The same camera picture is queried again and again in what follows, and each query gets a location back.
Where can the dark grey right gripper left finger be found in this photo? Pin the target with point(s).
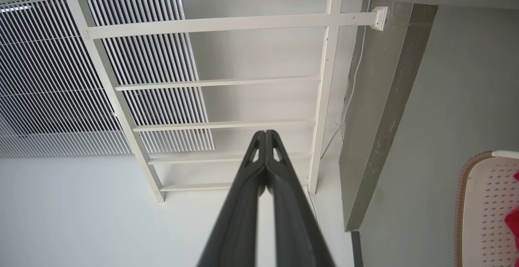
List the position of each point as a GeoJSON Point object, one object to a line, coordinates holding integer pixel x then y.
{"type": "Point", "coordinates": [239, 218]}

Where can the white wall mount bracket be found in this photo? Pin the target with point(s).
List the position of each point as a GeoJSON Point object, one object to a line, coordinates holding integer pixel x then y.
{"type": "Point", "coordinates": [380, 18]}

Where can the red garment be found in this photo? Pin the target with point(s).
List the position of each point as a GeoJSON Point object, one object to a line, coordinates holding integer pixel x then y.
{"type": "Point", "coordinates": [513, 222]}

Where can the beige perforated plastic laundry basket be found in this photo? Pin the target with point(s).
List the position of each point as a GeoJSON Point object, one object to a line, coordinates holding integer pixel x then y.
{"type": "Point", "coordinates": [486, 210]}

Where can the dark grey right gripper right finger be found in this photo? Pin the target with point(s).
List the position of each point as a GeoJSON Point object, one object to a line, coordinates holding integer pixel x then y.
{"type": "Point", "coordinates": [296, 226]}

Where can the white ladder-like metal frame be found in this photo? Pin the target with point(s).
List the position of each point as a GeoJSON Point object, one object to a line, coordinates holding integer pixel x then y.
{"type": "Point", "coordinates": [219, 23]}

